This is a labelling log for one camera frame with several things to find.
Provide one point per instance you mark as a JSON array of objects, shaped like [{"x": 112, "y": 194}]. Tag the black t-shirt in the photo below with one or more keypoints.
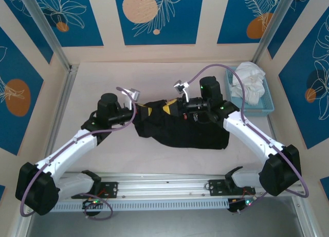
[{"x": 185, "y": 134}]

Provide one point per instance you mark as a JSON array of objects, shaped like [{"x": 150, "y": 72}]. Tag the light blue plastic basket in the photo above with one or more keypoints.
[{"x": 257, "y": 111}]

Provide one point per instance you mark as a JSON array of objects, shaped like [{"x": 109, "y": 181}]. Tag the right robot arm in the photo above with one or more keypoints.
[{"x": 246, "y": 134}]

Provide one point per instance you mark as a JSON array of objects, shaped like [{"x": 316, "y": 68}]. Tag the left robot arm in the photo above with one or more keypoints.
[{"x": 69, "y": 149}]

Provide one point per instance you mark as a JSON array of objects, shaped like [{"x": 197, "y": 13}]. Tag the white crumpled cloth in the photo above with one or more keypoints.
[{"x": 250, "y": 82}]

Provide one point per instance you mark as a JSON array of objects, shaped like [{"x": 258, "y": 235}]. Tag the small circuit board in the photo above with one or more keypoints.
[
  {"x": 93, "y": 202},
  {"x": 246, "y": 202}
]

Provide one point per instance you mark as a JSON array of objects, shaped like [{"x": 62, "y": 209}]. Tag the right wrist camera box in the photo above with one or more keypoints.
[{"x": 178, "y": 86}]

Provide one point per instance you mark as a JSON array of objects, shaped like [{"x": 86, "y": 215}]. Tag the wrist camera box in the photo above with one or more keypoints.
[
  {"x": 135, "y": 94},
  {"x": 178, "y": 86}
]

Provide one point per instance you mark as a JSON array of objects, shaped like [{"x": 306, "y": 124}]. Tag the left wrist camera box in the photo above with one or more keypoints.
[{"x": 135, "y": 94}]

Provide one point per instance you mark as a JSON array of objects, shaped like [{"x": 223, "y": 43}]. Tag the wide aluminium mounting rail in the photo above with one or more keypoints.
[{"x": 164, "y": 188}]

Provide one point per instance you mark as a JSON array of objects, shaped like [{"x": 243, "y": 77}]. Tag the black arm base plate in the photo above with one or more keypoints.
[
  {"x": 111, "y": 189},
  {"x": 217, "y": 188}
]

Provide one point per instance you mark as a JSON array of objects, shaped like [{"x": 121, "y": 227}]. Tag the aluminium frame post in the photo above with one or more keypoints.
[
  {"x": 272, "y": 23},
  {"x": 46, "y": 28}
]

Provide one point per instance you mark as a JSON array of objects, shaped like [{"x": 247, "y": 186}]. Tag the aluminium frame leg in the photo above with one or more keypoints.
[
  {"x": 21, "y": 226},
  {"x": 304, "y": 216}
]

